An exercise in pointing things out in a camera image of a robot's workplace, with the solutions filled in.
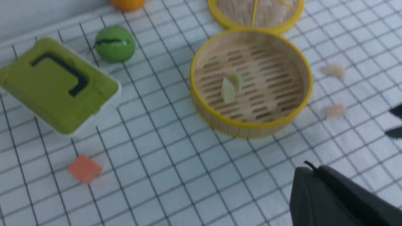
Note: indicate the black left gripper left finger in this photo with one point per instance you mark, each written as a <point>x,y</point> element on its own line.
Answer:
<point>313,197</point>

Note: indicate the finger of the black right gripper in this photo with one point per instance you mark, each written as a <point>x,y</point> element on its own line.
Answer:
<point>397,111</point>
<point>394,133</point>

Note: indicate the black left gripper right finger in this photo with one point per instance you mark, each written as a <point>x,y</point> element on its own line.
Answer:
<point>368,208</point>

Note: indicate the pink dumpling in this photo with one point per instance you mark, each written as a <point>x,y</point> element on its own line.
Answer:
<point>335,112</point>

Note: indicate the white dumpling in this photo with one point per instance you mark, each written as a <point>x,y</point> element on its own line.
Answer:
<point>335,70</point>

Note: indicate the pale green dumpling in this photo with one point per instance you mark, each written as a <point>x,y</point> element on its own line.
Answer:
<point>228,91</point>
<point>238,80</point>

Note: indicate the bamboo steamer tray yellow rim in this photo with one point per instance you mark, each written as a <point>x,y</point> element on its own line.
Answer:
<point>278,82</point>

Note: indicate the bamboo steamer lid yellow rim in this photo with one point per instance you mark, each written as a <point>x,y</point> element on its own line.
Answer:
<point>277,16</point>

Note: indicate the white grid tablecloth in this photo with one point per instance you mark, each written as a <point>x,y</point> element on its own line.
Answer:
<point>163,165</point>

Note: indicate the orange foam cube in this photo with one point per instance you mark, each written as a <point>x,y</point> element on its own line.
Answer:
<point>84,169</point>

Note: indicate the green toy watermelon ball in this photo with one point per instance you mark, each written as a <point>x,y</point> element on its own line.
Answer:
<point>115,44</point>

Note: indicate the orange toy fruit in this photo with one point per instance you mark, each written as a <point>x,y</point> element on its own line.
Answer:
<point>127,5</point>

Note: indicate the green white lidded box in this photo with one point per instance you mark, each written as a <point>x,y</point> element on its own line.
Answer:
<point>60,87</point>

